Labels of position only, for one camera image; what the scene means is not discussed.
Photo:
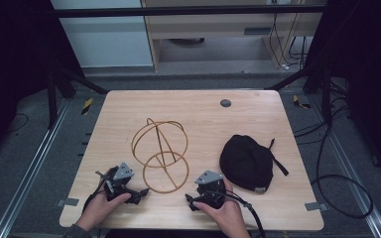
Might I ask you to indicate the black horizontal frame bar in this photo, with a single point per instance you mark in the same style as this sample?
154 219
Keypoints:
178 11

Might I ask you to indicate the white cabinet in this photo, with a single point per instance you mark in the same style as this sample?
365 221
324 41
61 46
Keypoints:
105 39

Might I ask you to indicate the grey table grommet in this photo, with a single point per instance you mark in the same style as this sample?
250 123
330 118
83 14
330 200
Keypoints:
225 103

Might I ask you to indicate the black stand leg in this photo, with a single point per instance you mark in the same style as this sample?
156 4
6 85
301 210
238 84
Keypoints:
326 95
52 99

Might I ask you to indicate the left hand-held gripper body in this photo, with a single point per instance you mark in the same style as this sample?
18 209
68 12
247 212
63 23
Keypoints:
123 172

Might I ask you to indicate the black curtain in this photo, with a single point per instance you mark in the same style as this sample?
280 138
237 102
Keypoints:
370 66
13 66

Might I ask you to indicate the light wooden desk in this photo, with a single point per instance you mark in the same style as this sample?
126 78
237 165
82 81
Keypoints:
211 28

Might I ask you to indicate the person's left hand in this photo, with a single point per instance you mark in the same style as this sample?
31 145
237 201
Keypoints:
99 210

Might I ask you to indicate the aluminium floor rail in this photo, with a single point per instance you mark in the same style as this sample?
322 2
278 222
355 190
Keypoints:
354 178
29 168

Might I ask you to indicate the black cap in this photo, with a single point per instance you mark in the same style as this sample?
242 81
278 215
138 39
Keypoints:
244 163

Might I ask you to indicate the grey metal table bracket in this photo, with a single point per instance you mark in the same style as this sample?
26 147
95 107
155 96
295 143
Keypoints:
67 202
316 206

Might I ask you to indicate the person's right hand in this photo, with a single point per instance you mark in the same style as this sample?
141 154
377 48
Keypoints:
226 218

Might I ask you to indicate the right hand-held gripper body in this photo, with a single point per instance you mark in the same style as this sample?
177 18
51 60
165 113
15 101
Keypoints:
210 191

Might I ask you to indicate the yellow black tape strip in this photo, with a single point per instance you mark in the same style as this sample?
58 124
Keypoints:
299 101
87 106

